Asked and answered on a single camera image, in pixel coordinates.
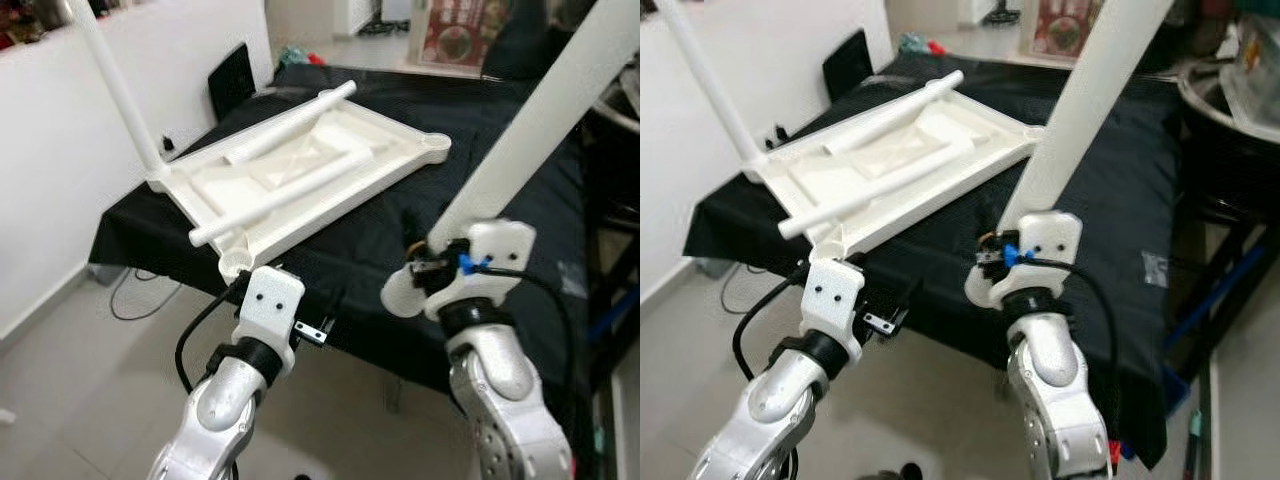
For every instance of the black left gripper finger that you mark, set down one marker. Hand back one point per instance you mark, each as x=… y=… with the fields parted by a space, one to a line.
x=335 y=305
x=908 y=300

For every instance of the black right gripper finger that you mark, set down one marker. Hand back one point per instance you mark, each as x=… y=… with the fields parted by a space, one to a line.
x=415 y=240
x=988 y=238

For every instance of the white plastic children table top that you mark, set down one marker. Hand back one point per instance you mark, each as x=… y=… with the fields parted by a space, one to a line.
x=900 y=165
x=320 y=170

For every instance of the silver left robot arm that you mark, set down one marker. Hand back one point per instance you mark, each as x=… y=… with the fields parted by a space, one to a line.
x=225 y=400
x=775 y=400

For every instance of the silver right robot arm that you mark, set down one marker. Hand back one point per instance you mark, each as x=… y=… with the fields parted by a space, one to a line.
x=1055 y=390
x=505 y=390

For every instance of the clear tape piece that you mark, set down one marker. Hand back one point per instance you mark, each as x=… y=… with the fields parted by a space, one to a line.
x=1155 y=270
x=572 y=280

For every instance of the black metal basin stand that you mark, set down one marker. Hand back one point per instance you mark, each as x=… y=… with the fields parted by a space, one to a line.
x=612 y=250
x=1215 y=290

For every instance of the red cloth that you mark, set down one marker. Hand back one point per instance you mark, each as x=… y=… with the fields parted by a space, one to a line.
x=314 y=58
x=935 y=47

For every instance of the red printed carton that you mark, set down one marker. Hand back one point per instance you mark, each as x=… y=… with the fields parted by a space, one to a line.
x=460 y=35
x=1065 y=28

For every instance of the blue plastic dustpan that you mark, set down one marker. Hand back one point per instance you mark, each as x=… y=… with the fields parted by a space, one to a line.
x=1177 y=392

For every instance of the long black pole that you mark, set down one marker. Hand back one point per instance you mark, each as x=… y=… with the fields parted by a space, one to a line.
x=1195 y=440
x=600 y=440

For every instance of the black round basin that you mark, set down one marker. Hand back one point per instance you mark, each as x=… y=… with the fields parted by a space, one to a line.
x=615 y=100
x=1225 y=130

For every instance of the clear plastic storage box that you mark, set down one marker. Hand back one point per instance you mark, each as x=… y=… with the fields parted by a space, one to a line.
x=1255 y=70

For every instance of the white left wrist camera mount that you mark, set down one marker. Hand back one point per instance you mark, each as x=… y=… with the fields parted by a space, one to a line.
x=268 y=310
x=832 y=300

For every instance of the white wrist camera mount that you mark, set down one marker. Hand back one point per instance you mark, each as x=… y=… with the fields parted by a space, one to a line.
x=1050 y=245
x=495 y=250
x=268 y=310
x=832 y=300

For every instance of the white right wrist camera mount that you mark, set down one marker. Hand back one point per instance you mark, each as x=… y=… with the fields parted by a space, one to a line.
x=1050 y=245
x=495 y=250

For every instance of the black wall plug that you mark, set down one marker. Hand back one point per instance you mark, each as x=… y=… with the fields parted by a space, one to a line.
x=167 y=146
x=782 y=135

